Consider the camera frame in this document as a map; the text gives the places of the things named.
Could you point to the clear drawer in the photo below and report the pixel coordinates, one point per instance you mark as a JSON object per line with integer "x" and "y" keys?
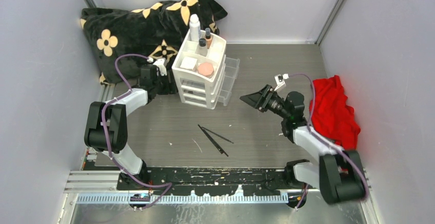
{"x": 230, "y": 74}

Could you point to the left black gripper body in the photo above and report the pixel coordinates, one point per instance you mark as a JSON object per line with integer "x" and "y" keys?
{"x": 163, "y": 86}

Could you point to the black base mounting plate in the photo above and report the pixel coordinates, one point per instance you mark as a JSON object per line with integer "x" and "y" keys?
{"x": 223, "y": 181}

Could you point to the black cap clear bottle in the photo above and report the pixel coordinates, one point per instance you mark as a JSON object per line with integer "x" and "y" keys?
{"x": 202, "y": 48}

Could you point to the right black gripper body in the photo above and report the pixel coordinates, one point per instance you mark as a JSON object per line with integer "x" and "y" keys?
{"x": 276, "y": 105}

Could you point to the red cloth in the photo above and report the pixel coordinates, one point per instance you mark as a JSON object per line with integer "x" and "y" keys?
{"x": 332, "y": 117}

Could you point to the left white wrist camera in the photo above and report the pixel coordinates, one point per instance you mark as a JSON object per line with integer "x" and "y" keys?
{"x": 161, "y": 64}

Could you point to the white plastic drawer organizer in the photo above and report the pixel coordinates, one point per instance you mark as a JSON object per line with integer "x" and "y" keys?
{"x": 193, "y": 88}

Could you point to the small cream box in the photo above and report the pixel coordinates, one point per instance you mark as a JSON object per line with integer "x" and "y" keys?
{"x": 189, "y": 63}

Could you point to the white spray bottle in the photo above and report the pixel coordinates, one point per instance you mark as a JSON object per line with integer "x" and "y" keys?
{"x": 195, "y": 28}

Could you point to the beige foundation bottle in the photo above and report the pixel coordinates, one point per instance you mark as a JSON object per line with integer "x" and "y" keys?
{"x": 208, "y": 37}

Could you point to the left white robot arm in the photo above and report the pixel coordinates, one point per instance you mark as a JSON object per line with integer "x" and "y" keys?
{"x": 106, "y": 129}

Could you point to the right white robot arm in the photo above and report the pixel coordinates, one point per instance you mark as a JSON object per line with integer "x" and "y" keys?
{"x": 336, "y": 172}

